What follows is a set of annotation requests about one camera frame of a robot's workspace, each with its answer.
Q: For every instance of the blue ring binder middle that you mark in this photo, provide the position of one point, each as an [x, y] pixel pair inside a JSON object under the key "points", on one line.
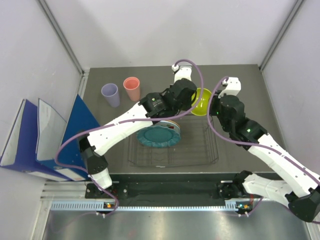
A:
{"points": [[50, 131]]}

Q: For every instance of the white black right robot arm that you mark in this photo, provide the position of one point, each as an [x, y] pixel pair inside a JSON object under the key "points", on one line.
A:
{"points": [[298, 188]]}

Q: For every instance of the pink plastic cup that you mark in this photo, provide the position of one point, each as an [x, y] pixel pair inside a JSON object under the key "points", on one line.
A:
{"points": [[132, 88]]}

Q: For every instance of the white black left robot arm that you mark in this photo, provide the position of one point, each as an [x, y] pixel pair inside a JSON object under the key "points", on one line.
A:
{"points": [[151, 109]]}

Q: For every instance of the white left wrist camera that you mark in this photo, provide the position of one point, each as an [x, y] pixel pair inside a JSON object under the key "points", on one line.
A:
{"points": [[181, 72]]}

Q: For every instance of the purple plastic cup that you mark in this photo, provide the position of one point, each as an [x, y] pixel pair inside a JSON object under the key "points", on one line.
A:
{"points": [[110, 92]]}

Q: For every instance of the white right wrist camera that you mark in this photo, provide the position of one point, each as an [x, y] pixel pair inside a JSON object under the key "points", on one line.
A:
{"points": [[232, 86]]}

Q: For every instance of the blue ring binder left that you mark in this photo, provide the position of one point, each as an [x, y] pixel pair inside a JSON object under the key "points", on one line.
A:
{"points": [[19, 153]]}

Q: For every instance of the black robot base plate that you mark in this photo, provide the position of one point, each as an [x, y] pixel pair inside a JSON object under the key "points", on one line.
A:
{"points": [[132, 186]]}

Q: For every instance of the black wire dish rack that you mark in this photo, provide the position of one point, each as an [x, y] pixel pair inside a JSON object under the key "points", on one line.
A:
{"points": [[197, 147]]}

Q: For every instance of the teal scalloped plate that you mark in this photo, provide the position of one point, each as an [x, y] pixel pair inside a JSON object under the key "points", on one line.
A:
{"points": [[158, 136]]}

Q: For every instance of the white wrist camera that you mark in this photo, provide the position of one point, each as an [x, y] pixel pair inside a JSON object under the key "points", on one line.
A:
{"points": [[232, 86], [181, 72]]}

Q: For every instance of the blue ring binder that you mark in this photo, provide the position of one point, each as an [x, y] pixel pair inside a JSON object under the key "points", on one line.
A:
{"points": [[19, 153], [50, 131]]}

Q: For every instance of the blue folder right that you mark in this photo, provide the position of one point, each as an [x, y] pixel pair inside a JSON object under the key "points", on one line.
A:
{"points": [[80, 119]]}

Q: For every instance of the white patterned plate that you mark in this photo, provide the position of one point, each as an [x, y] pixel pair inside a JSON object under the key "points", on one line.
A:
{"points": [[164, 124]]}

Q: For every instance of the yellow-green plastic bowl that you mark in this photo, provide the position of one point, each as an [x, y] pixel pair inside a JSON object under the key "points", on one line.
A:
{"points": [[201, 109]]}

